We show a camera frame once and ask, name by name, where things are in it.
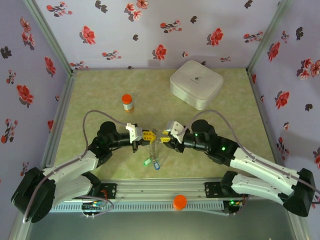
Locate orange round cap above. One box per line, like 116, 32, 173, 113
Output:
173, 194, 188, 211

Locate grey right frame post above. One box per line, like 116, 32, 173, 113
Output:
246, 0, 293, 73

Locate slotted grey cable duct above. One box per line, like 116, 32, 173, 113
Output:
47, 201, 225, 212

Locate grey left base cable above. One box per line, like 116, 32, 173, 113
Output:
80, 196, 114, 220

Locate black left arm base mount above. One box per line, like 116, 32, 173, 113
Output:
98, 183, 118, 201

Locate aluminium left side rail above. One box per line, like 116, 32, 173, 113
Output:
41, 69, 78, 168

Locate grey left frame post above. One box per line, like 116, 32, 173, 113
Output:
21, 0, 78, 76

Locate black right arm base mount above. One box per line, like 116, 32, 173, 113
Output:
204, 181, 226, 201

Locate grey frame post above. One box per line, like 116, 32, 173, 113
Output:
21, 0, 78, 76
246, 0, 293, 73

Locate green circuit board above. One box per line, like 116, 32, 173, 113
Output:
82, 201, 106, 210

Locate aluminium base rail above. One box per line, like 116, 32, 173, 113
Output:
44, 177, 296, 202

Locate orange-capped pill bottle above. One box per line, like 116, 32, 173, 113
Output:
121, 93, 135, 114

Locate white square box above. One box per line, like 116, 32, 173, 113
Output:
169, 59, 225, 111

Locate aluminium right side rail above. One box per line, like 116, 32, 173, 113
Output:
246, 69, 287, 178

